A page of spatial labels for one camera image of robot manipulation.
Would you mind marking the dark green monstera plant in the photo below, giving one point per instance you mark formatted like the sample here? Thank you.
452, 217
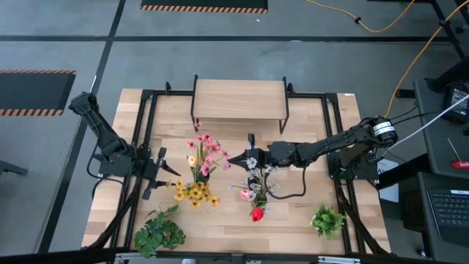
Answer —
157, 234

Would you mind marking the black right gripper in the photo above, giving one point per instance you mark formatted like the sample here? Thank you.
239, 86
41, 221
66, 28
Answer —
278, 154

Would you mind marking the white paper sheet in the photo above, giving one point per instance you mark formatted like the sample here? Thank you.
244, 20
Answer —
390, 190

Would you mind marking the yellow artificial flower bunch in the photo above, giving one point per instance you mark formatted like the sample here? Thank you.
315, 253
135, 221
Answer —
196, 192

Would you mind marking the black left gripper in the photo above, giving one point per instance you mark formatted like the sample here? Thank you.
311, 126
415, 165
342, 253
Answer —
148, 170

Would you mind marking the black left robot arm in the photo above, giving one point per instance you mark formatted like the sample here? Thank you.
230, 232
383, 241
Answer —
106, 137

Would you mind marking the red artificial tulip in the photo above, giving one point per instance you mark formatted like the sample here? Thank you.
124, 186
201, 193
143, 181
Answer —
258, 214

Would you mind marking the black laptop keyboard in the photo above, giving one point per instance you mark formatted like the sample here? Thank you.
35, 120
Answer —
450, 212

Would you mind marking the black overhead rig frame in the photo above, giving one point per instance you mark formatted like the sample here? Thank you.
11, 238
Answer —
55, 256

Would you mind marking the pink artificial tulip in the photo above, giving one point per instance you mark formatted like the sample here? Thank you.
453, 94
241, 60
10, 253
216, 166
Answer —
247, 194

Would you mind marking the wooden shelf with black legs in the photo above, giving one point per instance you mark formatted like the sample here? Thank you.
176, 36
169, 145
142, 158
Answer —
238, 99

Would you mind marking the black hazard-striped floor mat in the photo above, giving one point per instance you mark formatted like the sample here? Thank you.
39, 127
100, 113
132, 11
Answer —
203, 3
33, 91

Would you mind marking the grey metal stand foot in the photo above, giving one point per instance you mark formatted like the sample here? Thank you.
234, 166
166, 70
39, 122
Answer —
11, 168

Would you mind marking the white blossom spray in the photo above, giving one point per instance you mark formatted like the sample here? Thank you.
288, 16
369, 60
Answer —
251, 163

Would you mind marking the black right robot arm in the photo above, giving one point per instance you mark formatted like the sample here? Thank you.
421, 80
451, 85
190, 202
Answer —
340, 141

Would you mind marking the black desk with laptop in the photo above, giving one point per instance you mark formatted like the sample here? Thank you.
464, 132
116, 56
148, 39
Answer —
410, 220

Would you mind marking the black desk with tablet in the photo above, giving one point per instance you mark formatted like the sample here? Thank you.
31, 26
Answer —
439, 154

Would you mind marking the black aluminium table frame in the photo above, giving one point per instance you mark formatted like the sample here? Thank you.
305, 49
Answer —
311, 95

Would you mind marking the pink blossom spray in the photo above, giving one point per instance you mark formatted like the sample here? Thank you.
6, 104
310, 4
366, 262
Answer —
207, 138

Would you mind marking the small green plant white pot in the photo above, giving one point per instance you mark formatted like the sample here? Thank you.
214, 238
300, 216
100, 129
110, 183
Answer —
327, 221

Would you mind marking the black equipment stand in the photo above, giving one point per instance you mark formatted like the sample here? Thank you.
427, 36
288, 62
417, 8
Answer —
450, 78

